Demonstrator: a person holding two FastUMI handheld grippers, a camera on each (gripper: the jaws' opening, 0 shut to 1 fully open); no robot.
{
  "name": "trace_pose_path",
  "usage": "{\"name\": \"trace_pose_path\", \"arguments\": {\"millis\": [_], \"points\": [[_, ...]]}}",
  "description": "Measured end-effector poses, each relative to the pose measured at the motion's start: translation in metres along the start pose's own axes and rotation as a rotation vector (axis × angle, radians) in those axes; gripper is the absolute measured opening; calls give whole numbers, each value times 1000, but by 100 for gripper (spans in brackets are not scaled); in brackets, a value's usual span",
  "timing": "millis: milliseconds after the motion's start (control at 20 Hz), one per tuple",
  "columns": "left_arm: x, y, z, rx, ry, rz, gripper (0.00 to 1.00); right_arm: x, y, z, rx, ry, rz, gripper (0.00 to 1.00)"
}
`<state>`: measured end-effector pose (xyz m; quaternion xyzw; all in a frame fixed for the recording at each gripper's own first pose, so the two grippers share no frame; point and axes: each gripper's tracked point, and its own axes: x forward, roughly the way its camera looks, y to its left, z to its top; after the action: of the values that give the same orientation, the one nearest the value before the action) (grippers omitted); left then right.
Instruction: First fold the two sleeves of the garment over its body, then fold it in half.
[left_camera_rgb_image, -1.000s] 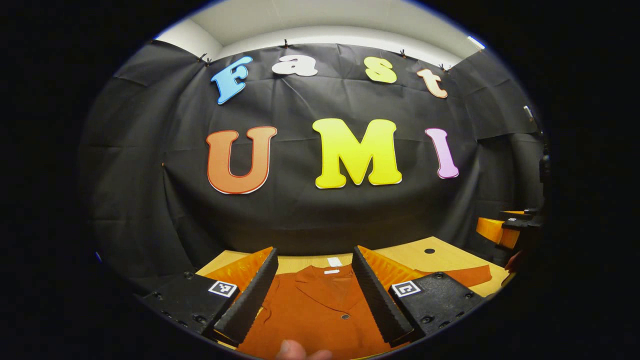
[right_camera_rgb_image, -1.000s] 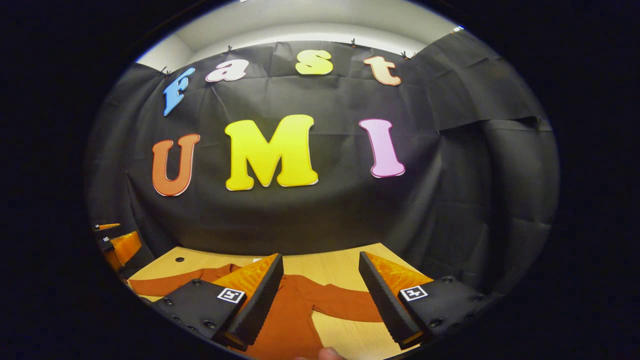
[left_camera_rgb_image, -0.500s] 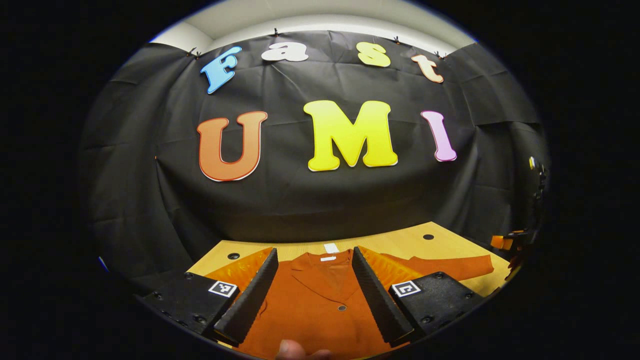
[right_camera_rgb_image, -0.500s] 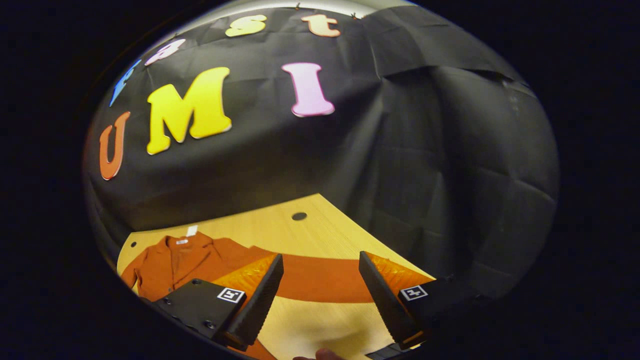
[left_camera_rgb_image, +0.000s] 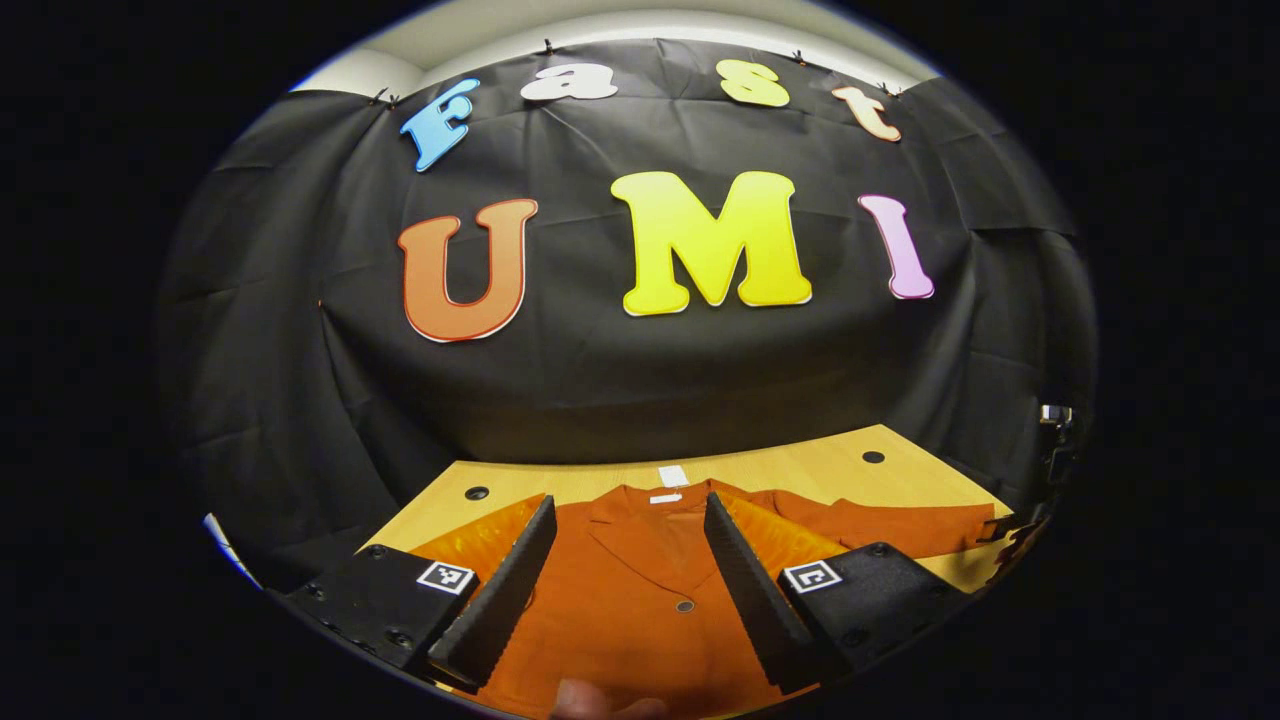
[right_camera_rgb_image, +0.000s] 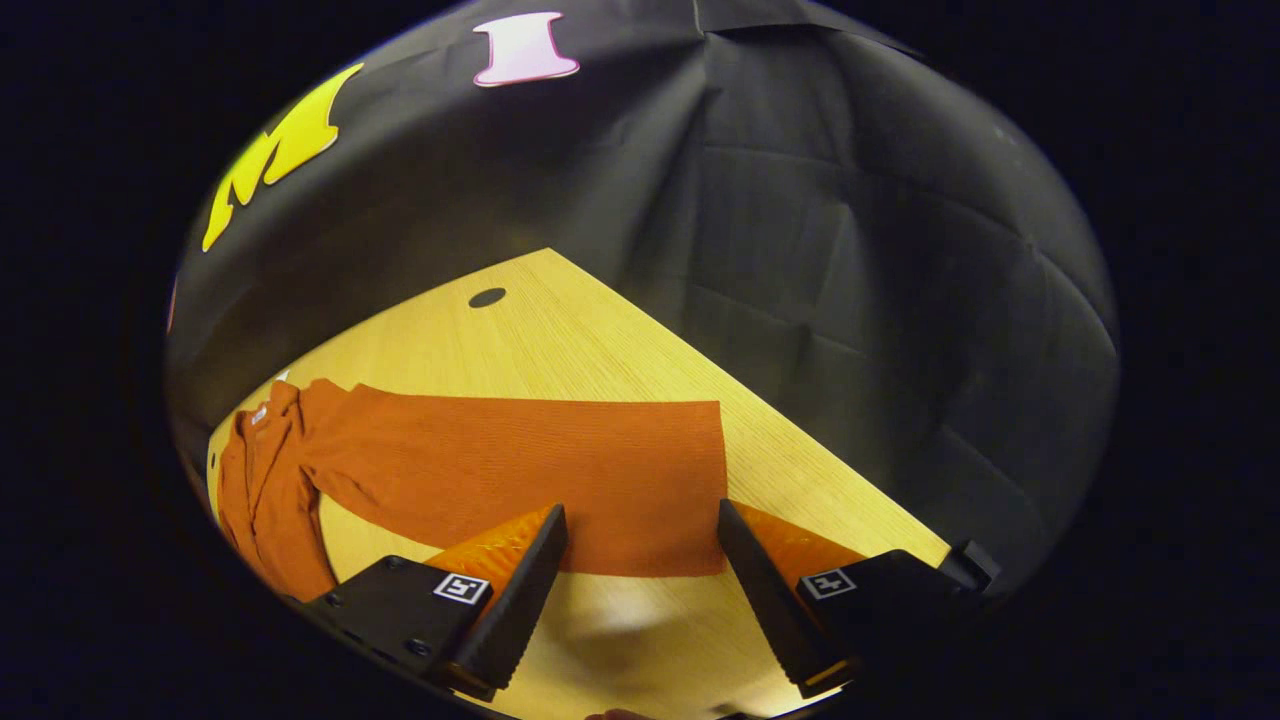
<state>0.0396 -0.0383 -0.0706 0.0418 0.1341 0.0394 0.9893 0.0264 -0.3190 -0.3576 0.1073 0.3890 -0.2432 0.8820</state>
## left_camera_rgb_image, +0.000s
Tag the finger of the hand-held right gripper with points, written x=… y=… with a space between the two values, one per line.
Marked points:
x=1010 y=527

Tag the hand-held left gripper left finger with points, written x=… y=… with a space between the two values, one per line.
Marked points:
x=500 y=590

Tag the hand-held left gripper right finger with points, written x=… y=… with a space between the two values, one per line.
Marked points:
x=760 y=600

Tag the rust orange buttoned garment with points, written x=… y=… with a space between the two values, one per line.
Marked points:
x=640 y=620

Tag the white paper hang tag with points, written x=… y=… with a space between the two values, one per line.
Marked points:
x=674 y=476

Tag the black backdrop cloth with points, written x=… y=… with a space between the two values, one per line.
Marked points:
x=600 y=380

